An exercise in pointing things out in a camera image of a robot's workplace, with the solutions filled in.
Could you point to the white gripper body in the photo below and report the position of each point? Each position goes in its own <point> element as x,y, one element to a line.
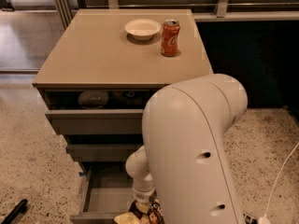
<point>143,198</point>

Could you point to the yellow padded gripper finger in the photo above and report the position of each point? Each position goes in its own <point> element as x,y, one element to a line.
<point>143,207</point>

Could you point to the brown chip bag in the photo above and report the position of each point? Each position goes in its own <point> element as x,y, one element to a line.
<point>134,216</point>

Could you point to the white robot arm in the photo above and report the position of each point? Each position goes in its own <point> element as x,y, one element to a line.
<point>183,158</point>

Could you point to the bottom grey drawer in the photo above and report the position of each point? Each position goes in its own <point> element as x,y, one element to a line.
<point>106,193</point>

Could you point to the grey drawer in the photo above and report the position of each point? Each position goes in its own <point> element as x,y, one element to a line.
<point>106,193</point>
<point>103,152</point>
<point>98,121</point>

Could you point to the middle grey drawer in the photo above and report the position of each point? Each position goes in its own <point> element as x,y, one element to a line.
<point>103,152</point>

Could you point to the top grey drawer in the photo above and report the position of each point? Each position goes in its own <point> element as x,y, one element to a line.
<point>98,121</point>

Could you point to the grey drawer cabinet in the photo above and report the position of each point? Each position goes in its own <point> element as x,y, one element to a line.
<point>95,53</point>

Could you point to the grey round speaker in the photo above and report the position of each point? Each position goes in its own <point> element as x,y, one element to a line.
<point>93,99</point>

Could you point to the black object on floor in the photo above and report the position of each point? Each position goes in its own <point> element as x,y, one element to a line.
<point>20,208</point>

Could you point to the white bowl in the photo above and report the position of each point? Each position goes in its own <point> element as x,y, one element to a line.
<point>142,29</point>

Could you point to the orange soda can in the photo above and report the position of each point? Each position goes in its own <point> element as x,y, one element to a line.
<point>169,46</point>

